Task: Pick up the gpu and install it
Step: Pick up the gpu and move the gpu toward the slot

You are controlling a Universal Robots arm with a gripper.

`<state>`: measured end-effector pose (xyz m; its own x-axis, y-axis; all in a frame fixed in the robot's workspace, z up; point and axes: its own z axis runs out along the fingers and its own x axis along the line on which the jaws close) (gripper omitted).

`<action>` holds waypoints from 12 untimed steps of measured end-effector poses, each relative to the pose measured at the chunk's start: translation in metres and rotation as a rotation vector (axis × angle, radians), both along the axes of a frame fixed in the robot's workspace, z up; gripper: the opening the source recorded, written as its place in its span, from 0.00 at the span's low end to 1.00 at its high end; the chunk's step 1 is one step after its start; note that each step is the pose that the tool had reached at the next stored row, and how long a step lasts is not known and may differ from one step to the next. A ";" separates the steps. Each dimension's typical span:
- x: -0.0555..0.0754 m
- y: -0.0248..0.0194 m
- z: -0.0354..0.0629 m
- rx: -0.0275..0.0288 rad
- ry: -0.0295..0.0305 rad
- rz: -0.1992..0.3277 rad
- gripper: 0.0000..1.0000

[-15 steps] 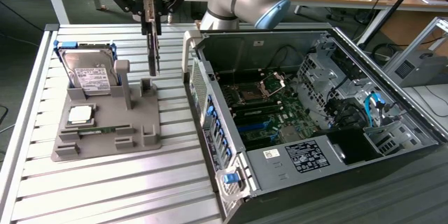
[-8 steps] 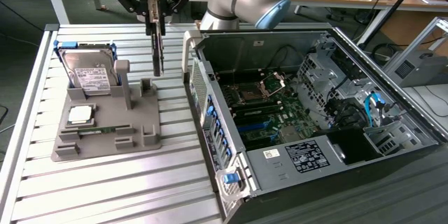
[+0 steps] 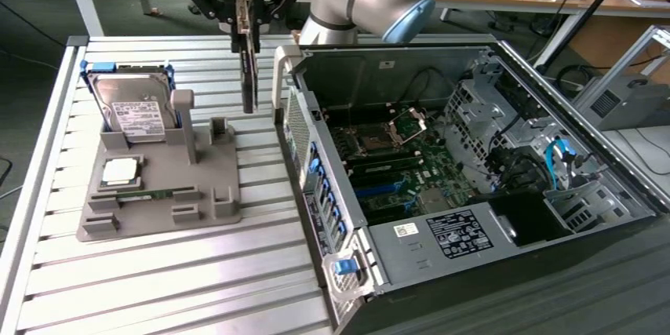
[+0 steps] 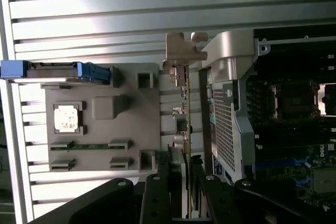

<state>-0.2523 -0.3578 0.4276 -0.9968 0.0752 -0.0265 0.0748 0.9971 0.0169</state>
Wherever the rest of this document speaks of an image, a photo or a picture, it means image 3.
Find aluminium profile frame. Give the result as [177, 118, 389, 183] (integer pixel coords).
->
[600, 24, 670, 89]

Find open grey PC case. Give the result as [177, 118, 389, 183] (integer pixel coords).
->
[271, 35, 670, 335]

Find hard disk in blue carrier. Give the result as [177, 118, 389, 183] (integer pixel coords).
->
[77, 59, 181, 144]

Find grey power supply unit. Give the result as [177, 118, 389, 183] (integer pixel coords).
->
[365, 201, 518, 288]

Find silver chipset heatsink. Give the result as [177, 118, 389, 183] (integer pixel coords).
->
[420, 188, 458, 211]

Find metal socket cover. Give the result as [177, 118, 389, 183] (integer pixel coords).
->
[384, 107, 429, 147]

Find green RAM stick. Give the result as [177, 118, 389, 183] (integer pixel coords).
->
[115, 189, 175, 200]

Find thin black looped wire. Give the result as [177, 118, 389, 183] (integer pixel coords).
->
[405, 67, 456, 105]

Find dark RAM stick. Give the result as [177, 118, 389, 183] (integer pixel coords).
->
[347, 155, 424, 177]

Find grey computer tower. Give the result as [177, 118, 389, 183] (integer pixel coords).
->
[572, 74, 670, 132]

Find green motherboard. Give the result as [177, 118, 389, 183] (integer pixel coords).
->
[327, 107, 486, 223]

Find blue expansion slot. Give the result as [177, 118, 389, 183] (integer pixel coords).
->
[355, 181, 405, 198]

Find blue SATA wire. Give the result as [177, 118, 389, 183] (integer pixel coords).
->
[543, 137, 578, 191]

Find low-profile graphics card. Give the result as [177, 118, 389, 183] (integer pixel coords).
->
[229, 0, 261, 115]

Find black stand pole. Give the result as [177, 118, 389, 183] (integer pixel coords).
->
[531, 0, 643, 75]

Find grey plastic parts rack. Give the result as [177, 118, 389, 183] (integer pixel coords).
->
[74, 87, 245, 242]

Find grey metal disk bay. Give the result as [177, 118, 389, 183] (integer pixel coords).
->
[542, 184, 638, 234]

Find silver CPU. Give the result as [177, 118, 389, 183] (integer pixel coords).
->
[100, 157, 144, 188]

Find perforated metal drive cage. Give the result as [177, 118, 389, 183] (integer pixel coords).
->
[444, 54, 570, 163]

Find black power wire bundle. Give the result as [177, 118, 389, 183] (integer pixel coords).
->
[483, 145, 551, 195]

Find white side table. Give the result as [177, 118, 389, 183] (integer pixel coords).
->
[599, 126, 670, 198]

